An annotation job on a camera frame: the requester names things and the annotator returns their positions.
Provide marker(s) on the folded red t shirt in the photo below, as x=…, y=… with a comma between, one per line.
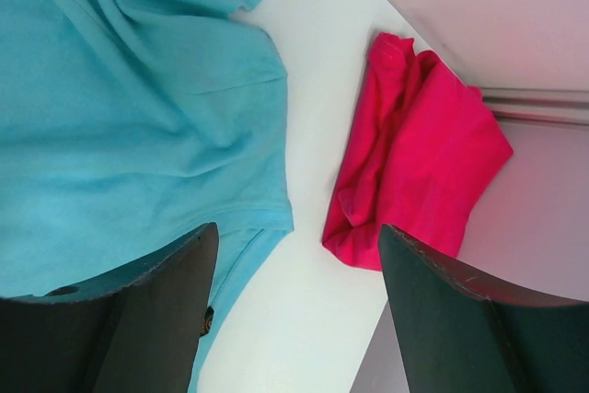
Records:
x=422, y=149

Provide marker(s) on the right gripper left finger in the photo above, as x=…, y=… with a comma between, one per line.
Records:
x=135, y=328

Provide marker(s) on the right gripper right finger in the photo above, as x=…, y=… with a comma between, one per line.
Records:
x=460, y=329

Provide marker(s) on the right corner aluminium post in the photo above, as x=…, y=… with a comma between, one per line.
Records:
x=549, y=106

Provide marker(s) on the turquoise t shirt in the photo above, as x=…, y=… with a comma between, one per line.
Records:
x=126, y=124

